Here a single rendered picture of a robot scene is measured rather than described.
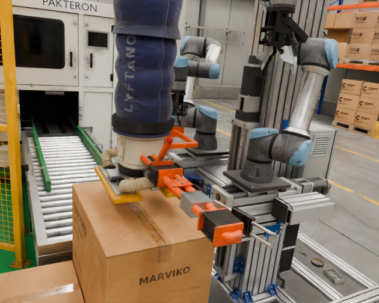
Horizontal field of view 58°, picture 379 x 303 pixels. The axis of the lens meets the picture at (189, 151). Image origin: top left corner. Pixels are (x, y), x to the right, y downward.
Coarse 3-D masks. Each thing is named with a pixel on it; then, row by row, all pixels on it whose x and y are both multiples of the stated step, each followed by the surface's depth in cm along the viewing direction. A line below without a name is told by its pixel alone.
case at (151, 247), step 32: (96, 192) 147; (160, 192) 153; (96, 224) 121; (128, 224) 123; (160, 224) 125; (192, 224) 127; (96, 256) 116; (128, 256) 107; (160, 256) 113; (192, 256) 120; (96, 288) 119; (128, 288) 111; (160, 288) 117; (192, 288) 124
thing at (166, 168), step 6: (150, 162) 110; (156, 162) 111; (162, 162) 112; (168, 162) 113; (174, 162) 113; (150, 168) 108; (156, 168) 108; (162, 168) 109; (168, 168) 109; (174, 168) 106; (180, 168) 107; (150, 174) 110; (156, 174) 104; (162, 174) 104; (168, 174) 105; (174, 174) 106; (180, 174) 107; (150, 180) 108; (156, 180) 105; (162, 186) 106
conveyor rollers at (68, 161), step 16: (32, 144) 332; (48, 144) 338; (64, 144) 344; (80, 144) 351; (32, 160) 292; (48, 160) 297; (64, 160) 297; (80, 160) 302; (64, 176) 263; (80, 176) 268; (96, 176) 274; (48, 192) 234; (64, 192) 238; (48, 208) 211; (64, 208) 214; (48, 224) 194; (64, 224) 198; (48, 240) 178
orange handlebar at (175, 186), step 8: (184, 136) 154; (176, 144) 140; (184, 144) 142; (192, 144) 144; (144, 160) 119; (176, 176) 105; (168, 184) 100; (176, 184) 98; (184, 184) 98; (192, 184) 99; (176, 192) 95; (192, 208) 87; (200, 208) 86; (208, 208) 87; (216, 208) 86; (232, 232) 75; (240, 232) 76; (224, 240) 75; (232, 240) 75
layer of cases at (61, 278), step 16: (16, 272) 153; (32, 272) 154; (48, 272) 154; (64, 272) 155; (0, 288) 142; (16, 288) 143; (32, 288) 144; (48, 288) 145; (64, 288) 146; (80, 288) 147
